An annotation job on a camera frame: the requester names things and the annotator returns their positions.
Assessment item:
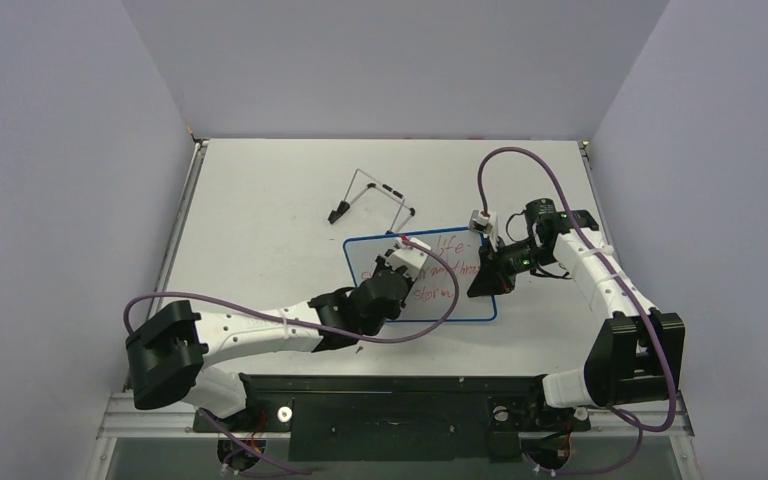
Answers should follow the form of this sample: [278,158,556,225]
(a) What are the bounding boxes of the blue framed whiteboard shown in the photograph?
[343,227,497,323]

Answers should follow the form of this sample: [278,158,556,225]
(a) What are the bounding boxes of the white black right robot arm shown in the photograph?
[467,198,685,427]

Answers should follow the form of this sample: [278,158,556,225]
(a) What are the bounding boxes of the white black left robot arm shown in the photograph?
[126,249,427,430]

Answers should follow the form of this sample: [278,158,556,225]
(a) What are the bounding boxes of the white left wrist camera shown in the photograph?
[384,236,430,281]

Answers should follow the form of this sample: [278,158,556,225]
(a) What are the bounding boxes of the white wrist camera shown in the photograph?
[468,210,499,248]
[384,236,430,281]

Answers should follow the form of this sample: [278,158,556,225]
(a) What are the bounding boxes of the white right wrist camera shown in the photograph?
[468,210,499,248]

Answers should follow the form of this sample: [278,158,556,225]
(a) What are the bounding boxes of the wire whiteboard stand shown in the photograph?
[327,168,417,234]

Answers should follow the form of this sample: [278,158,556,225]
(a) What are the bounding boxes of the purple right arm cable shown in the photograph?
[477,145,681,435]

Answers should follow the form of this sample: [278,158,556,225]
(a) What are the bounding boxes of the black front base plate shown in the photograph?
[221,375,591,463]

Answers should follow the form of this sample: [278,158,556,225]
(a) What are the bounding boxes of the aluminium table edge rail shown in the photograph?
[122,139,210,392]

